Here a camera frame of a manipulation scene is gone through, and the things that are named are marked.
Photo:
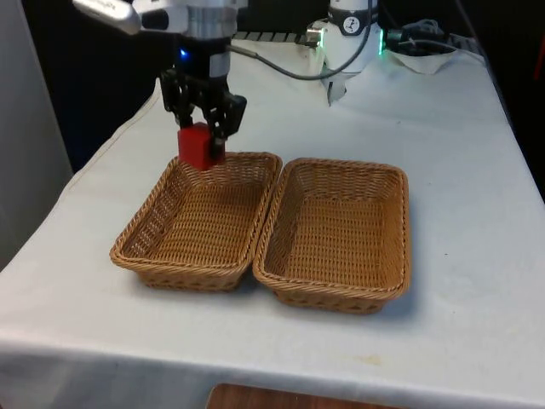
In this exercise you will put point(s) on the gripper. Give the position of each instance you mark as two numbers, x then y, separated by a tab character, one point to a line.
198	59

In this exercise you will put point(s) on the red cube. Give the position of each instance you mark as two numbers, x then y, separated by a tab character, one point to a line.
193	147

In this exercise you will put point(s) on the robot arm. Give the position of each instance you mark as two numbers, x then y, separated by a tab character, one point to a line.
353	53

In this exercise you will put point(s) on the wicker basket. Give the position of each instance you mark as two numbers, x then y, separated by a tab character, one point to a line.
200	226
336	230

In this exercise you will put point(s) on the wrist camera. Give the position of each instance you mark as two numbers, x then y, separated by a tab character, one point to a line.
111	13

